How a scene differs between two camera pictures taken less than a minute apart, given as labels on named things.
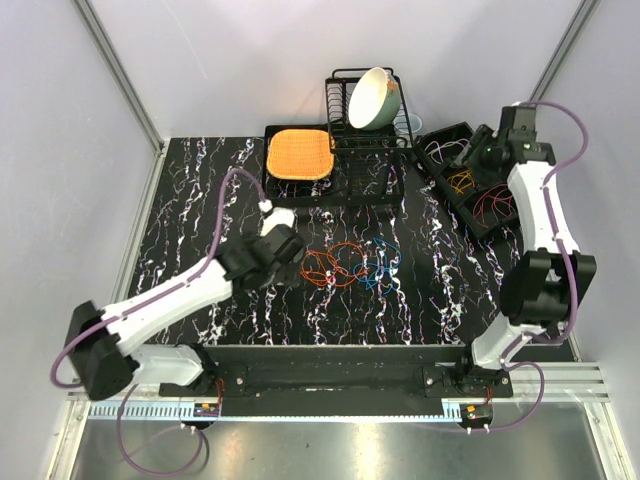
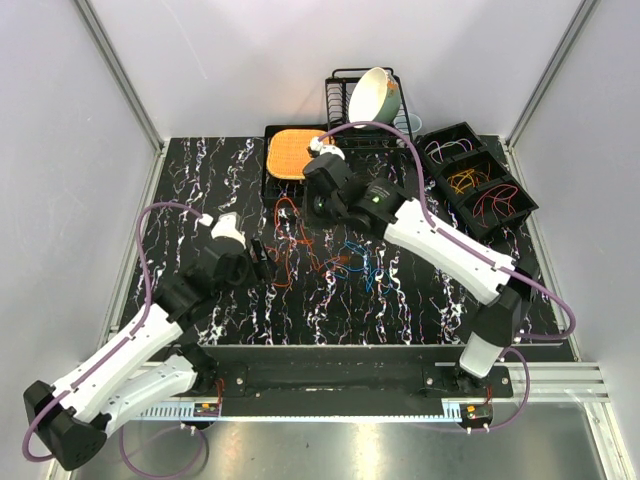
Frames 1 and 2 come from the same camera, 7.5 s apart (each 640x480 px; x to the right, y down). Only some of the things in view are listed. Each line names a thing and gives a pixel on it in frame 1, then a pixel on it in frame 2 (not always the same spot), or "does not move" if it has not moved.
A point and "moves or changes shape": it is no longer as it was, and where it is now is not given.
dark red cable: [499, 199] does not move
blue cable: [380, 274] moves or changes shape
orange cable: [340, 266] moves or changes shape
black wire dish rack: [345, 137] does not move
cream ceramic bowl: [375, 99] does not move
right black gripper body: [480, 151] -> [326, 210]
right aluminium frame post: [585, 12] does not move
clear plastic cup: [401, 123] does not move
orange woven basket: [300, 154] does not move
